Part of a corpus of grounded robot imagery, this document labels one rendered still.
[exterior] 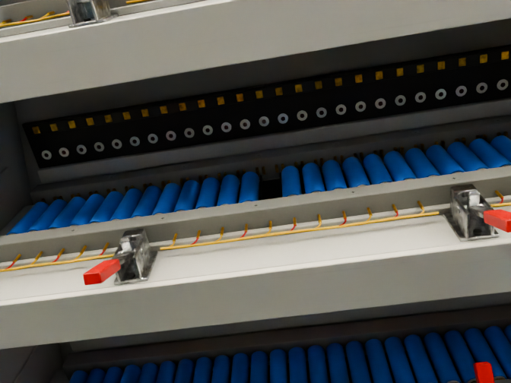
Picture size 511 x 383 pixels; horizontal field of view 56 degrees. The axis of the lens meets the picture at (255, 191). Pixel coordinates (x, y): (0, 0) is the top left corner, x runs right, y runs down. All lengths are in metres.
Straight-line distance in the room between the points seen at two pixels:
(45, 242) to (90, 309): 0.08
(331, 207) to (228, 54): 0.15
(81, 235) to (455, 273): 0.31
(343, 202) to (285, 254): 0.07
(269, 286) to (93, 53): 0.22
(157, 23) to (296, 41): 0.10
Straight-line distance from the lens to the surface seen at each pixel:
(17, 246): 0.48
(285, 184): 0.45
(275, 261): 0.38
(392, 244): 0.38
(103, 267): 0.34
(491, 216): 0.34
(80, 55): 0.40
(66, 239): 0.45
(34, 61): 0.42
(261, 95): 0.51
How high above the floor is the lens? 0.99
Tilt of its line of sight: 5 degrees down
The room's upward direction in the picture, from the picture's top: 8 degrees counter-clockwise
